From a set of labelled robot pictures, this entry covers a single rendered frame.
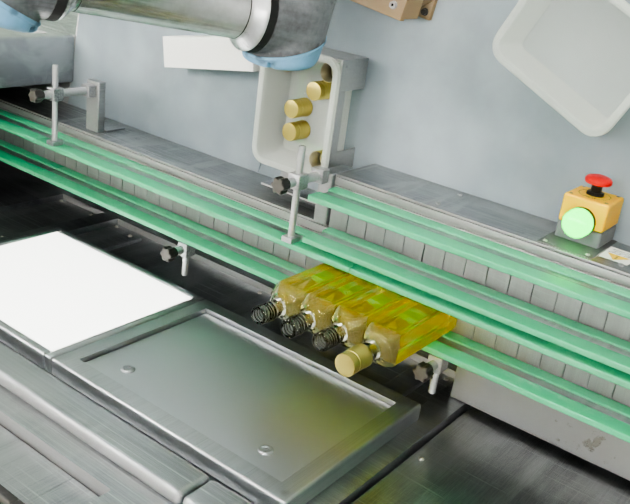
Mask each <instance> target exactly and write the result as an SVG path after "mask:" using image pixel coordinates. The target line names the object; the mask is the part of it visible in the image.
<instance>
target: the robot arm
mask: <svg viewBox="0 0 630 504"><path fill-rule="evenodd" d="M336 1H337V0H0V28H4V29H7V30H11V31H16V32H22V33H27V32H28V33H34V32H36V31H37V30H38V27H40V26H41V22H40V20H47V21H53V22H58V21H60V20H61V19H63V18H64V17H65V16H66V15H67V14H69V13H70V12H75V13H81V14H87V15H93V16H99V17H105V18H111V19H117V20H123V21H130V22H136V23H142V24H148V25H154V26H160V27H166V28H172V29H178V30H184V31H190V32H196V33H202V34H208V35H214V36H221V37H227V38H229V39H230V41H231V43H232V45H233V46H234V47H235V48H236V49H238V50H240V51H242V55H243V57H244V58H245V59H246V60H248V61H249V62H251V63H253V64H256V65H259V66H262V67H266V68H268V67H270V68H273V69H276V70H285V71H299V70H305V69H308V68H311V67H312V66H314V65H315V64H316V62H317V61H318V60H319V57H320V54H321V51H322V48H323V46H324V45H325V43H326V40H327V32H328V29H329V25H330V22H331V18H332V15H333V11H334V8H335V4H336Z"/></svg>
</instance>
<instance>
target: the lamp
mask: <svg viewBox="0 0 630 504"><path fill-rule="evenodd" d="M595 225H596V220H595V216H594V214H593V213H592V212H591V211H590V210H589V209H587V208H585V207H580V206H579V207H575V208H572V209H571V210H569V211H568V212H567V213H566V214H565V215H564V216H563V219H562V228H563V230H564V232H565V233H566V234H567V235H568V236H570V237H572V238H582V237H585V236H587V235H589V234H590V233H591V232H592V231H593V230H594V228H595Z"/></svg>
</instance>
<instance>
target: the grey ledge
mask: <svg viewBox="0 0 630 504"><path fill-rule="evenodd" d="M451 397H453V398H455V399H457V400H459V401H462V402H464V403H466V404H468V405H470V406H472V407H474V408H476V409H479V410H481V411H483V412H485V413H487V414H489V415H491V416H493V417H495V418H498V419H500V420H502V421H504V422H506V423H508V424H510V425H512V426H514V427H517V428H519V429H521V430H523V431H525V432H527V433H529V434H531V435H534V436H536V437H538V438H540V439H542V440H544V441H546V442H548V443H550V444H553V445H555V446H557V447H559V448H561V449H563V450H565V451H567V452H569V453H572V454H574V455H576V456H578V457H580V458H582V459H584V460H586V461H589V462H591V463H593V464H595V465H597V466H599V467H601V468H603V469H605V470H608V471H610V472H612V473H614V474H616V475H618V476H620V477H622V478H625V479H627V480H629V481H630V443H629V442H626V441H624V440H622V439H620V438H617V437H615V436H613V435H611V434H608V433H606V432H604V431H602V430H600V429H597V428H595V427H593V426H591V425H588V424H586V423H584V422H582V421H580V420H577V419H575V418H573V417H571V416H568V415H566V414H564V413H562V412H559V411H557V410H555V409H553V408H551V407H548V406H546V405H544V404H542V403H539V402H537V401H535V400H533V399H530V398H528V397H526V396H524V395H522V394H519V393H517V392H515V391H513V390H510V389H508V388H506V387H504V386H501V385H499V384H497V383H495V382H493V381H490V380H488V379H486V378H484V377H481V376H479V375H477V374H475V373H473V372H470V371H468V370H466V369H464V368H461V367H459V366H457V369H456V373H455V378H454V382H453V387H452V391H451Z"/></svg>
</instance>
